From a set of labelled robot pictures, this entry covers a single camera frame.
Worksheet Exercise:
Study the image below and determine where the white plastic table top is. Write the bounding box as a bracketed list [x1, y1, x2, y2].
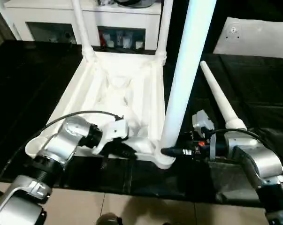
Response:
[25, 48, 177, 171]

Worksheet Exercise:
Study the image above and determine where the white plastic table leg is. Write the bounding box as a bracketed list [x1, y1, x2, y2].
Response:
[199, 60, 247, 131]
[72, 0, 96, 61]
[155, 0, 174, 65]
[160, 0, 217, 147]

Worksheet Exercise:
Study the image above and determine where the black work mat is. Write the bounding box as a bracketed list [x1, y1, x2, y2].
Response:
[0, 39, 283, 204]

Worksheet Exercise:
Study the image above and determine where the black box with gold label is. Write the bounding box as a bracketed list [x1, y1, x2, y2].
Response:
[171, 0, 229, 54]

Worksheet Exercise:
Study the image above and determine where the grey helmet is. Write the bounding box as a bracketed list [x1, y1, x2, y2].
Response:
[114, 0, 153, 8]

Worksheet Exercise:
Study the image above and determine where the white glass-door cabinet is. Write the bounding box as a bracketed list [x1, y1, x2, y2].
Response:
[2, 2, 162, 51]

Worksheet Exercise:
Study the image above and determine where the grey curtain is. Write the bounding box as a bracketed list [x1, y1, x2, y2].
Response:
[0, 9, 16, 52]

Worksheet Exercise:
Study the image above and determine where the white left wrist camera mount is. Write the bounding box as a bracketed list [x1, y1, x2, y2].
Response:
[92, 118, 129, 155]

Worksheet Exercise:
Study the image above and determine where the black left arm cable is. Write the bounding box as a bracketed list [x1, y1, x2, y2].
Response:
[0, 110, 124, 195]

